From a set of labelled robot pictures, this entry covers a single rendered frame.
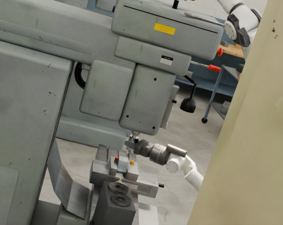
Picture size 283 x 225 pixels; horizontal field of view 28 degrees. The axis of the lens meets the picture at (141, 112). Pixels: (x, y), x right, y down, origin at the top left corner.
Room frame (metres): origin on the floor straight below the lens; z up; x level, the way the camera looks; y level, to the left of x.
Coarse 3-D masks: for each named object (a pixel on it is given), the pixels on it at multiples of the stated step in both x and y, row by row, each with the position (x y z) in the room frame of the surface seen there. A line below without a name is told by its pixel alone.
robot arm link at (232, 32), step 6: (258, 12) 2.15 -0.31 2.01; (258, 18) 2.14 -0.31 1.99; (228, 24) 2.12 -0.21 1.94; (228, 30) 2.13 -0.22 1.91; (234, 30) 2.10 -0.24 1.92; (240, 30) 2.09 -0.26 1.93; (252, 30) 2.12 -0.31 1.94; (228, 36) 2.15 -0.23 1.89; (234, 36) 2.11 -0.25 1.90; (240, 36) 2.09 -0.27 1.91; (246, 36) 2.09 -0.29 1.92; (252, 36) 2.09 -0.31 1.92; (240, 42) 2.10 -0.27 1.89; (246, 42) 2.10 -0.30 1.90; (252, 42) 2.10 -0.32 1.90; (246, 48) 2.11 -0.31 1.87; (246, 54) 2.12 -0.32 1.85
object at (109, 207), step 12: (108, 192) 2.15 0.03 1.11; (120, 192) 2.16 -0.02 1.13; (96, 204) 2.24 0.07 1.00; (108, 204) 2.04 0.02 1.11; (120, 204) 2.06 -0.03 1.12; (132, 204) 2.11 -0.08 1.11; (96, 216) 2.17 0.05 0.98; (108, 216) 2.04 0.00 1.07; (120, 216) 2.05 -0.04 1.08; (132, 216) 2.06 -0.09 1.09
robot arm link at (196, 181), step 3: (198, 174) 2.42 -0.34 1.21; (192, 177) 2.40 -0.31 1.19; (195, 177) 2.40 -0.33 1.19; (198, 177) 2.41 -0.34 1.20; (201, 177) 2.42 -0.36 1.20; (189, 180) 2.41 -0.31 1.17; (192, 180) 2.40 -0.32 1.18; (195, 180) 2.40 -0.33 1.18; (198, 180) 2.40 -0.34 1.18; (201, 180) 2.40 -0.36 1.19; (192, 183) 2.40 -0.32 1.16; (195, 183) 2.40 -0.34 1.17; (198, 183) 2.40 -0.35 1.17; (201, 183) 2.40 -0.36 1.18; (195, 186) 2.40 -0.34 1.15; (198, 186) 2.40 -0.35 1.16; (198, 189) 2.40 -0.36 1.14
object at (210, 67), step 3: (195, 63) 2.42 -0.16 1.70; (198, 63) 2.43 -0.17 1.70; (201, 63) 2.43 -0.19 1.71; (204, 66) 2.43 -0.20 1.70; (207, 66) 2.43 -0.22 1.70; (210, 66) 2.43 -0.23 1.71; (213, 66) 2.43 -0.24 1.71; (210, 69) 2.43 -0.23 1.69; (213, 69) 2.43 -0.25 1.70; (216, 69) 2.43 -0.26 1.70; (219, 69) 2.43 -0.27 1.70
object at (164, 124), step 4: (172, 88) 2.50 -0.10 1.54; (176, 88) 2.51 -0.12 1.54; (172, 92) 2.50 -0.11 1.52; (176, 92) 2.51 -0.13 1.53; (172, 96) 2.51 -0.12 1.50; (168, 104) 2.50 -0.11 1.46; (172, 104) 2.51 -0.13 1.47; (168, 108) 2.51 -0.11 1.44; (164, 112) 2.50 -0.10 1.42; (168, 112) 2.51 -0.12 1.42; (164, 116) 2.50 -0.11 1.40; (168, 116) 2.51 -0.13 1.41; (164, 120) 2.51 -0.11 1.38; (164, 124) 2.51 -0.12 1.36; (164, 128) 2.51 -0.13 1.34
